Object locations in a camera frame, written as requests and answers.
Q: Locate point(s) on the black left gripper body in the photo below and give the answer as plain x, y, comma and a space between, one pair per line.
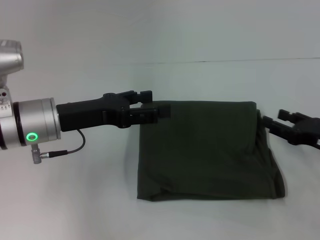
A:
92, 113

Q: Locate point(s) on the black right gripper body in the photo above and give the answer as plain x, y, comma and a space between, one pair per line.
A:
307, 132

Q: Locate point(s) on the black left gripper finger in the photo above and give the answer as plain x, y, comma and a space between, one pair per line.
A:
150, 115
140, 96

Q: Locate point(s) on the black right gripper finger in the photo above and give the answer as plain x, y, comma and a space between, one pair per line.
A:
280, 130
291, 116

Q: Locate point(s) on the dark green printed t-shirt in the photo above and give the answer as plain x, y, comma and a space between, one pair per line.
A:
207, 150

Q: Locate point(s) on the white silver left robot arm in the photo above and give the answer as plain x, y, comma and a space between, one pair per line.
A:
27, 122

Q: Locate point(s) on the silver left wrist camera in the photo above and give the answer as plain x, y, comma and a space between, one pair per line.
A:
10, 65

